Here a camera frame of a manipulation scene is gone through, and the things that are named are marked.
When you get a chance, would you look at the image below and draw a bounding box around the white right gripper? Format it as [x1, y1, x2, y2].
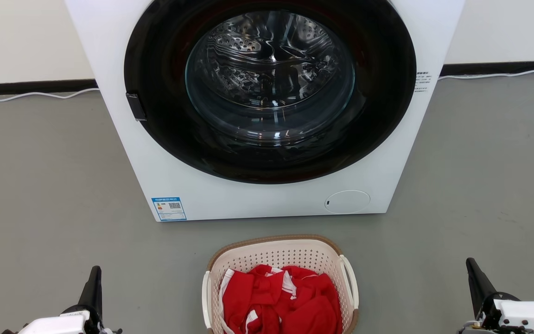
[458, 257, 534, 334]

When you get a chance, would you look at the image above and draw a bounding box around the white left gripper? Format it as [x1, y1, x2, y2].
[2, 266, 122, 334]

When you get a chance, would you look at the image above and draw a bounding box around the cream perforated laundry basket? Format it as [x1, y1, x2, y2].
[202, 234, 359, 334]

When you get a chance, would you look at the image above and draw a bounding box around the red and white garment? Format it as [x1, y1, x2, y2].
[219, 264, 343, 334]

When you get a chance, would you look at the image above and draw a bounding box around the blue energy label sticker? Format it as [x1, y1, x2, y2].
[151, 197, 187, 222]

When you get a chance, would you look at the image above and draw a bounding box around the round white filter cover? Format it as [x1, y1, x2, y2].
[324, 190, 371, 215]

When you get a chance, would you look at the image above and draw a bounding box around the white front-load washing machine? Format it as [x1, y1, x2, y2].
[64, 0, 465, 222]

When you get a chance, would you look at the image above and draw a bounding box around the round black washer door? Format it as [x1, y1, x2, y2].
[124, 0, 417, 185]

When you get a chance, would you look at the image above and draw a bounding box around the small printed text label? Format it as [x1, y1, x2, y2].
[414, 71, 432, 94]

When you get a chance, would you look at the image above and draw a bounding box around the steel washer drum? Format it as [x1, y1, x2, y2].
[187, 11, 355, 111]

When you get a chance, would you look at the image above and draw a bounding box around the black door latch handle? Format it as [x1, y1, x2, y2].
[126, 93, 147, 122]

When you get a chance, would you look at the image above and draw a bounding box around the thin white floor cable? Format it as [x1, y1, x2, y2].
[0, 88, 101, 103]
[438, 69, 534, 81]

